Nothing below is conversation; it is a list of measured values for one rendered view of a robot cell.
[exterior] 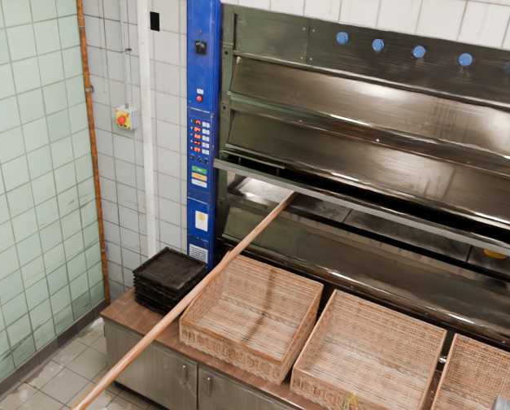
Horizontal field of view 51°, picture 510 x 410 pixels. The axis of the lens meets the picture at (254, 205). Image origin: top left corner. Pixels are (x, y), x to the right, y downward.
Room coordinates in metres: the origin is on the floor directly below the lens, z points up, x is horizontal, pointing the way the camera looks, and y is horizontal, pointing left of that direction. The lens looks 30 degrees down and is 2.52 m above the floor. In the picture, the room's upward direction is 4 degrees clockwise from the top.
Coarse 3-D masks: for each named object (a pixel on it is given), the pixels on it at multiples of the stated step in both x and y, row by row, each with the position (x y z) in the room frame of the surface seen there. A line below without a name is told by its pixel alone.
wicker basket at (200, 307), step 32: (224, 256) 2.35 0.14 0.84; (224, 288) 2.33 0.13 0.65; (288, 288) 2.21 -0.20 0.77; (320, 288) 2.13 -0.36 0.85; (192, 320) 2.06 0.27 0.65; (224, 320) 2.14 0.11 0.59; (256, 320) 2.15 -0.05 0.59; (288, 320) 2.15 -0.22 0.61; (224, 352) 1.86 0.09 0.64; (256, 352) 1.79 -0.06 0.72; (288, 352) 1.79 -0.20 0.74
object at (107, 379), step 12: (216, 276) 1.74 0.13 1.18; (204, 288) 1.65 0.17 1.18; (192, 300) 1.58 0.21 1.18; (168, 312) 1.49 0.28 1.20; (180, 312) 1.50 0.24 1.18; (168, 324) 1.44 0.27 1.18; (156, 336) 1.38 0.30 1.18; (144, 348) 1.32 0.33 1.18; (120, 360) 1.24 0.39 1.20; (132, 360) 1.26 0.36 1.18; (108, 372) 1.19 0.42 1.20; (120, 372) 1.21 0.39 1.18; (96, 384) 1.14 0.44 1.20; (108, 384) 1.16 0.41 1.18; (84, 396) 1.09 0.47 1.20; (96, 396) 1.11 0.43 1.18; (72, 408) 1.05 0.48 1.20; (84, 408) 1.06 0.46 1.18
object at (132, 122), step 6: (120, 108) 2.67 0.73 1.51; (132, 108) 2.68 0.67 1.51; (120, 114) 2.65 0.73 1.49; (132, 114) 2.64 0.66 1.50; (138, 114) 2.68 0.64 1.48; (126, 120) 2.63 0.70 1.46; (132, 120) 2.63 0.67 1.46; (138, 120) 2.68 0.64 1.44; (120, 126) 2.66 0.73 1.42; (126, 126) 2.63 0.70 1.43; (132, 126) 2.63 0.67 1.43; (138, 126) 2.68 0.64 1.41
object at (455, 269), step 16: (240, 192) 2.45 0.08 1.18; (256, 208) 2.36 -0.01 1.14; (272, 208) 2.32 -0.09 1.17; (288, 208) 2.32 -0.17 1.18; (304, 224) 2.25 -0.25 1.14; (320, 224) 2.21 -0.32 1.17; (336, 224) 2.21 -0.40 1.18; (368, 240) 2.10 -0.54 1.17; (384, 240) 2.09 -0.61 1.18; (416, 256) 2.00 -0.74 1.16; (432, 256) 1.99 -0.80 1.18; (448, 256) 2.00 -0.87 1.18; (464, 272) 1.91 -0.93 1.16; (480, 272) 1.90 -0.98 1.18; (496, 272) 1.90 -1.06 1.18
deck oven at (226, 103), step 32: (224, 32) 2.46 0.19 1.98; (224, 64) 2.46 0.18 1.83; (224, 96) 2.46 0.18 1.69; (224, 128) 2.46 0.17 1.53; (320, 128) 2.24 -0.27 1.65; (352, 128) 2.17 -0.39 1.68; (448, 160) 1.99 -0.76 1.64; (480, 160) 1.95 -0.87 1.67; (224, 192) 2.45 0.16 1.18; (384, 192) 2.09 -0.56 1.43; (288, 224) 2.28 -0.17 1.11; (256, 256) 2.36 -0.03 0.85; (352, 288) 2.12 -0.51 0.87; (448, 320) 1.92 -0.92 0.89
